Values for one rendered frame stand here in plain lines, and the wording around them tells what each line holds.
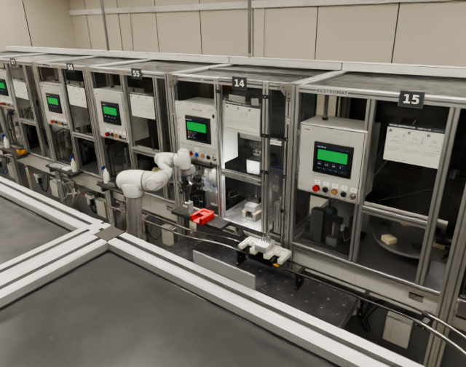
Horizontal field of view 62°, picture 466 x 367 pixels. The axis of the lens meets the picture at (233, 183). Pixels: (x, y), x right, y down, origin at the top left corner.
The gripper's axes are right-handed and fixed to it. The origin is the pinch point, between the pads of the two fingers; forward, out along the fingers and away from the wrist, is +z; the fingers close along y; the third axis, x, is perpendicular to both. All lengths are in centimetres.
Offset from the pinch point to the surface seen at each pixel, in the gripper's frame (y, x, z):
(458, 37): -123, -369, -108
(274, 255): -85, 3, 22
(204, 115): -15, -10, -68
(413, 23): -69, -369, -125
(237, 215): -35.9, -21.3, 15.7
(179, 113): 11, -10, -66
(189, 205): -3.9, 1.6, 6.0
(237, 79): -45, -10, -96
